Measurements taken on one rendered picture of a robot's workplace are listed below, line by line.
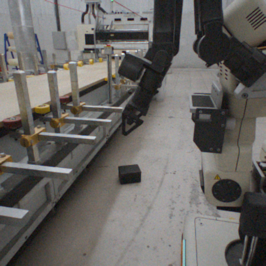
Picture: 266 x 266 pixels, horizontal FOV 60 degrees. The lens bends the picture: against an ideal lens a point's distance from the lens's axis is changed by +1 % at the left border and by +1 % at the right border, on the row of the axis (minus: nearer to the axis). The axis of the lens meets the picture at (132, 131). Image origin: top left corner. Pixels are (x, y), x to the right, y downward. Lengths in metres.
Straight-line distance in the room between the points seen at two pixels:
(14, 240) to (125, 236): 0.69
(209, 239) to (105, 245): 0.68
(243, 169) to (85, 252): 1.14
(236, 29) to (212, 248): 1.02
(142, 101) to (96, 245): 1.22
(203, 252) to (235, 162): 0.58
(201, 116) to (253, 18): 0.32
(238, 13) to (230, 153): 0.45
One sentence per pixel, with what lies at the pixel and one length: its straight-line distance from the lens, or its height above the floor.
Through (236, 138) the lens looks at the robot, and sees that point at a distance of 0.92.
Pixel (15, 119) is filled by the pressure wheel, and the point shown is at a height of 0.91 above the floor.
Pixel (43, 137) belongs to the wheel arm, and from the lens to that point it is 1.17.
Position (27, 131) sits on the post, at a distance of 1.15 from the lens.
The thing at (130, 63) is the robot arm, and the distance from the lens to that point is 0.69.
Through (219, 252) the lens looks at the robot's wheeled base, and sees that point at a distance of 1.36.
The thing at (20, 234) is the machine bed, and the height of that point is 0.17.
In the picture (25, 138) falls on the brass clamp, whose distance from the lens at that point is 1.13.
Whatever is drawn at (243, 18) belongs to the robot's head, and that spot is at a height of 1.31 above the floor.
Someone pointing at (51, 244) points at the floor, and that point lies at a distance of 1.79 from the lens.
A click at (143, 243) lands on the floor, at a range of 1.71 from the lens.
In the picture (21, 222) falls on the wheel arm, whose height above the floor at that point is 0.82.
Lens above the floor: 1.25
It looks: 21 degrees down
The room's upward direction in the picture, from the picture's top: straight up
